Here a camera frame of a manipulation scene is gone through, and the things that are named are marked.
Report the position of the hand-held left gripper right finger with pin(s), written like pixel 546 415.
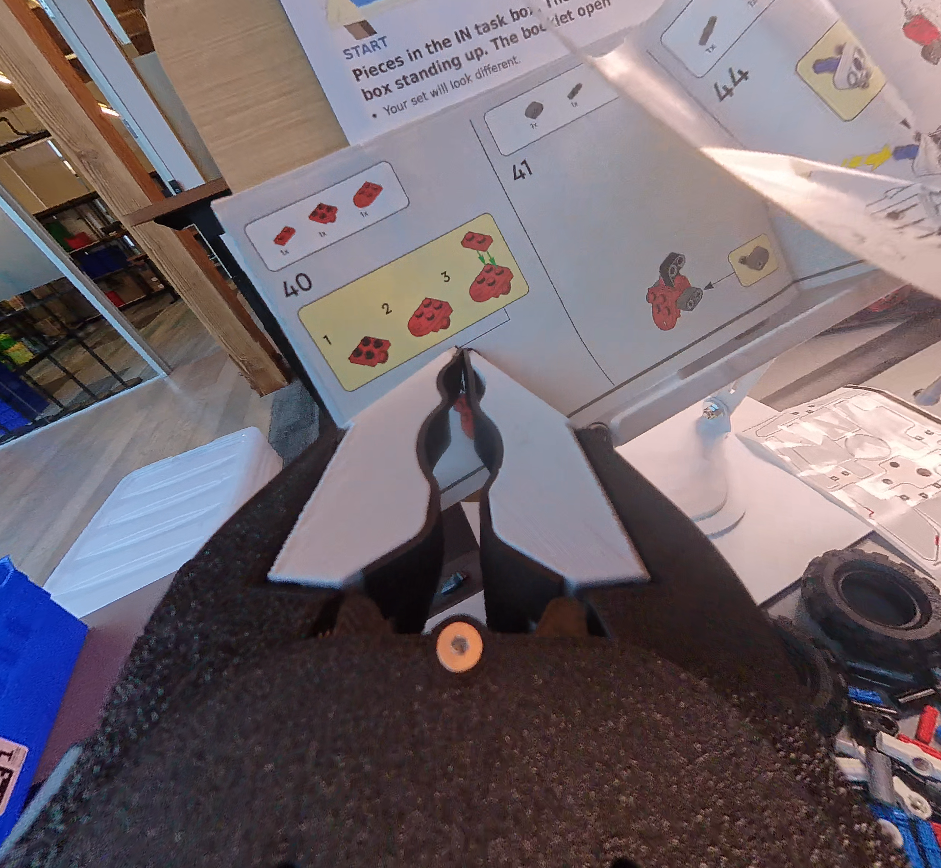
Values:
pixel 559 500

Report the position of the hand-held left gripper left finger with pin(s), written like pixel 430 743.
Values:
pixel 353 500

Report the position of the white instruction booklet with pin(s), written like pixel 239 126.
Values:
pixel 588 221

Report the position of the grey desk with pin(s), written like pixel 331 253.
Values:
pixel 103 677

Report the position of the white task instruction poster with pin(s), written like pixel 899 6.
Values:
pixel 441 15

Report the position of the white plastic lid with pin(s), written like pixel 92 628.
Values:
pixel 162 515

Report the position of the white sticker sheet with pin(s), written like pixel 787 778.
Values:
pixel 845 456

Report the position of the storage shelf with bins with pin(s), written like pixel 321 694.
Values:
pixel 73 339

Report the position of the blue plastic bin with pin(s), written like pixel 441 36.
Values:
pixel 37 662

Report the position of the pile of small brick parts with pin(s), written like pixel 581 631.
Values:
pixel 897 750

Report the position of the rounded wooden board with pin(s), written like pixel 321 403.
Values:
pixel 220 59

